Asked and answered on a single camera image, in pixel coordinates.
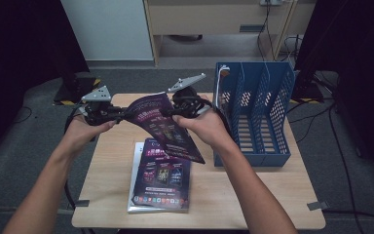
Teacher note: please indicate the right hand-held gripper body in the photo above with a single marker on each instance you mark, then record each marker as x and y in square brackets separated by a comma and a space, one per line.
[188, 104]

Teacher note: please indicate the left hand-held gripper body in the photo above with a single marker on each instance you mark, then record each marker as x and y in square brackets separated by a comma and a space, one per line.
[95, 109]

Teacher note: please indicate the white picture-grid book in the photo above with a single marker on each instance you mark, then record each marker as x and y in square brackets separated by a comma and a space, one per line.
[133, 182]

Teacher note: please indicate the blue plastic file rack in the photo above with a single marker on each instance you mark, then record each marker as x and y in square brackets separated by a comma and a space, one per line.
[266, 156]

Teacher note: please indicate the person's left hand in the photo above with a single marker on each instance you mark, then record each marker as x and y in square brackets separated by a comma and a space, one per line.
[81, 133]

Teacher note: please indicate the person's right hand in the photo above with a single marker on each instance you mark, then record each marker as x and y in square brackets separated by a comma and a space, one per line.
[207, 128]

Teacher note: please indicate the black yellow-striped stand base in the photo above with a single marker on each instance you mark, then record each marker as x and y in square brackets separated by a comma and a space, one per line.
[78, 87]
[306, 91]

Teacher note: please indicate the white cabinet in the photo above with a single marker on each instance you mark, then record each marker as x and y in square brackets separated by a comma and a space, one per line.
[110, 29]

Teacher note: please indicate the light wooden desk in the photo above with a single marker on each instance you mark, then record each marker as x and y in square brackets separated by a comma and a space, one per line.
[207, 16]

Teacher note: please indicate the grey tape piece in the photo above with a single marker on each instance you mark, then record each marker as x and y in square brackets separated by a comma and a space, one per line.
[82, 203]
[316, 205]

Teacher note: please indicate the dark curtain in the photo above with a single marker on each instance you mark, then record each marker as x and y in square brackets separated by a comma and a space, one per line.
[354, 48]
[19, 58]

